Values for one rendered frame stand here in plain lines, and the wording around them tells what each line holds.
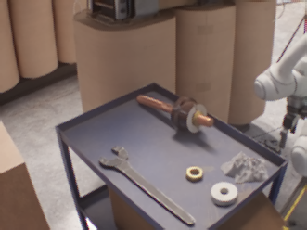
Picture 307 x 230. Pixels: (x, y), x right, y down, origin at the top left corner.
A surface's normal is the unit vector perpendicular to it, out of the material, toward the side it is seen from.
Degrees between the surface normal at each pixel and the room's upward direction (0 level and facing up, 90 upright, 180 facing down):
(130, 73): 90
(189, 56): 90
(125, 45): 90
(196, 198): 0
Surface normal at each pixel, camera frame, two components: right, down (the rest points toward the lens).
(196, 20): -0.06, 0.57
